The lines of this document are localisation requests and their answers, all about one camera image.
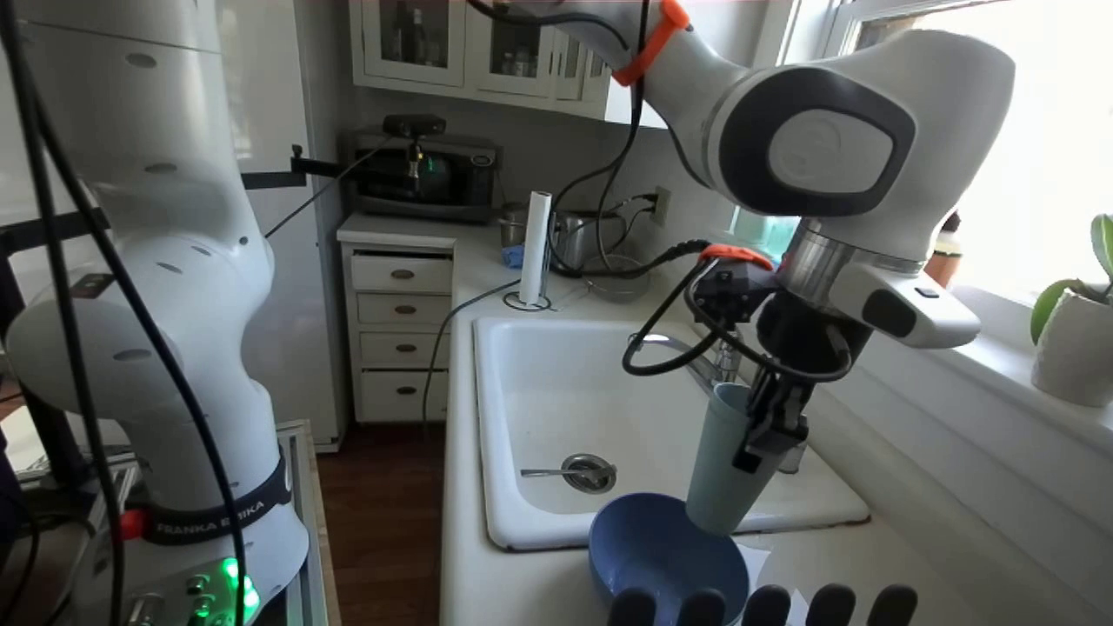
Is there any paper towel roll on holder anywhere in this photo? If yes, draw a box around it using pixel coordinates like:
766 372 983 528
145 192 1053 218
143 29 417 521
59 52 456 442
503 190 556 312

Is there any silver toaster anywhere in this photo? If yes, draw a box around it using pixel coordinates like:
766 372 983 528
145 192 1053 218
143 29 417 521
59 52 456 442
551 210 629 272

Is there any black dish rack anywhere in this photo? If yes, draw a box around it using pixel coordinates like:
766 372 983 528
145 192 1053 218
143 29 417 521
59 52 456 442
607 583 920 626

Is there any white wall cabinet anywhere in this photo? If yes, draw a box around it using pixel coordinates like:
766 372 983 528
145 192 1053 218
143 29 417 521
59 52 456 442
349 0 672 130

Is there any potted plant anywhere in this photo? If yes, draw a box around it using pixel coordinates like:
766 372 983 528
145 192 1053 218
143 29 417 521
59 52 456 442
1030 212 1113 410

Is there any glass bowl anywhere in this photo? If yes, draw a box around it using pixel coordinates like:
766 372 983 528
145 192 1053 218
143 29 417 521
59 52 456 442
580 253 653 303

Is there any white drawer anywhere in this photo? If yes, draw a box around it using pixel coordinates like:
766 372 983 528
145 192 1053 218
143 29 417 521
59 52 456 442
358 330 451 368
359 370 450 423
350 253 455 295
356 293 453 328

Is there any camera on mount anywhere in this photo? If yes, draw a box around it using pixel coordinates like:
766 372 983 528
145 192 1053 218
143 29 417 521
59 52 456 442
240 113 448 199

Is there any white sink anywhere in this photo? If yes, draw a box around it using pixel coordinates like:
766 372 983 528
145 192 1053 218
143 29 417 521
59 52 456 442
473 314 871 552

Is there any chrome tap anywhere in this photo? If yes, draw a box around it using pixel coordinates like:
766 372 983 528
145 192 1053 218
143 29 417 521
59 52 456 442
630 332 743 394

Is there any window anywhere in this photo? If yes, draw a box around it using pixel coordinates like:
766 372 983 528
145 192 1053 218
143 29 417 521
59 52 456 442
822 0 1113 301

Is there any white refrigerator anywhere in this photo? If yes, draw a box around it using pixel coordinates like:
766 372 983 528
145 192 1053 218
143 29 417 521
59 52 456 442
209 0 350 455

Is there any metal canister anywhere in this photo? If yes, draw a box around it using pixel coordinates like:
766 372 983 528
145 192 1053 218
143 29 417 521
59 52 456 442
498 202 532 250

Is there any white drawer cabinet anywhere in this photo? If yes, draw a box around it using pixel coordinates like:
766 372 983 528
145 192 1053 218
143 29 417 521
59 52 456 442
337 213 458 427

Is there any brown bottle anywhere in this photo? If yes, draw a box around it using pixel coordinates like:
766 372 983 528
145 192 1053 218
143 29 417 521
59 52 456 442
923 210 965 290

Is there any black cable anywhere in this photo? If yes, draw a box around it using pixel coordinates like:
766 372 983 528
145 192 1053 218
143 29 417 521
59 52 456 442
421 278 523 429

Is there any pale teal cup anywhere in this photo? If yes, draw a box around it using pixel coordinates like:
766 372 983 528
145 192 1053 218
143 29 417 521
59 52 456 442
684 382 786 536

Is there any blue bowl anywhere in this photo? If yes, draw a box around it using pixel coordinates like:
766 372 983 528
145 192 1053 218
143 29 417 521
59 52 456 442
588 492 751 626

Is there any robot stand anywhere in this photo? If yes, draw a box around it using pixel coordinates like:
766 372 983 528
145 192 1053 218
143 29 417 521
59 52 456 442
0 421 330 626

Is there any black toaster oven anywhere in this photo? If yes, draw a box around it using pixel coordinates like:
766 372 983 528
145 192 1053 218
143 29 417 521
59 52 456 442
346 129 503 223

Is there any metal fork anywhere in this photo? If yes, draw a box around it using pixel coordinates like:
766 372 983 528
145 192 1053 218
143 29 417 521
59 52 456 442
520 466 611 482

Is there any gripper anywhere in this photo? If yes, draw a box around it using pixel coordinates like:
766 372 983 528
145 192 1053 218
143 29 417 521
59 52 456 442
732 290 873 476

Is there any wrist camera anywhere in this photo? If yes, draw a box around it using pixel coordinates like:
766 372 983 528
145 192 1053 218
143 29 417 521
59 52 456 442
691 256 776 330

